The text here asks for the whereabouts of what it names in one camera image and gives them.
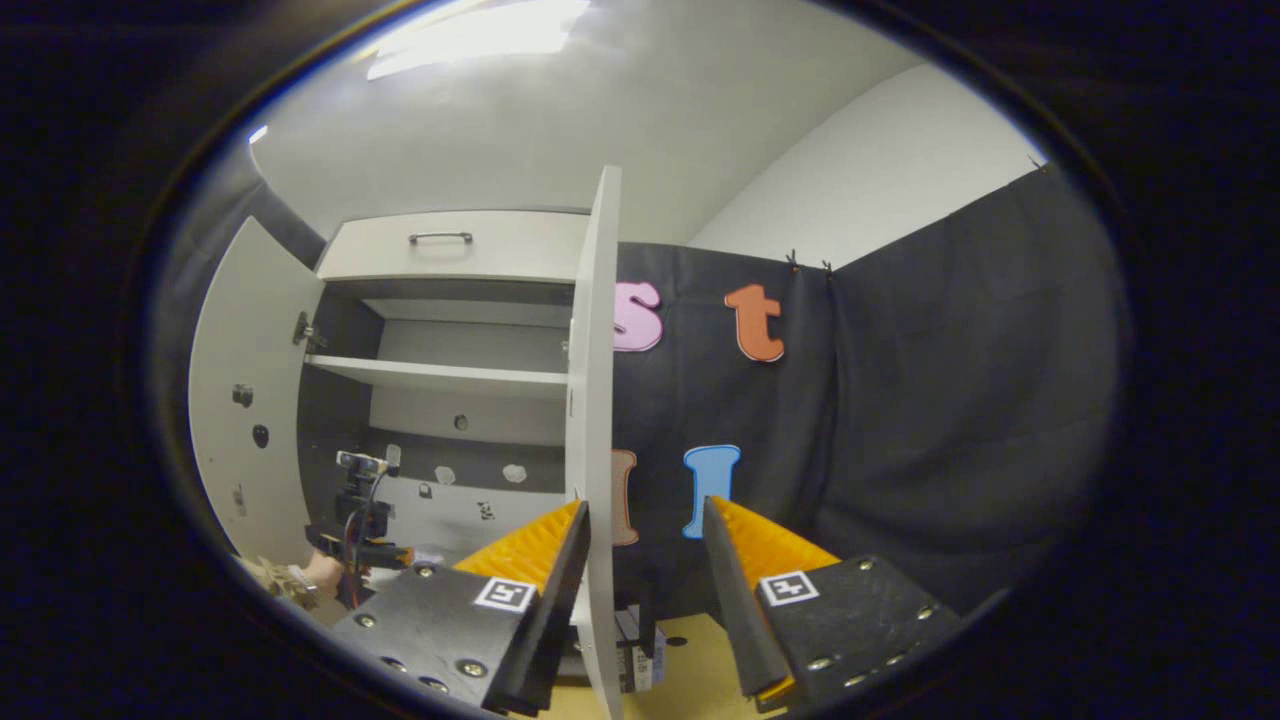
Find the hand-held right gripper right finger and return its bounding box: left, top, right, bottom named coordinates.
left=700, top=495, right=963, bottom=713

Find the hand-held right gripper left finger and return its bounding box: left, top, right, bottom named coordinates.
left=330, top=500, right=593, bottom=716

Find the white shoe cabinet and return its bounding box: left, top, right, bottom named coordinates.
left=297, top=208, right=601, bottom=601

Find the white cabinet door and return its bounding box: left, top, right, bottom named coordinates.
left=563, top=165, right=626, bottom=720
left=188, top=215, right=326, bottom=571

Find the white cabinet shelf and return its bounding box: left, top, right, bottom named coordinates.
left=305, top=355, right=571, bottom=401

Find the white cabinet drawer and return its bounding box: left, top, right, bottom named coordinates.
left=316, top=210, right=593, bottom=284

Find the dark labelled box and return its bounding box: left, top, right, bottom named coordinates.
left=612, top=570, right=666, bottom=693

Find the black backdrop cloth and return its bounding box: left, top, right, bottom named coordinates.
left=612, top=165, right=1131, bottom=621
left=150, top=150, right=328, bottom=561

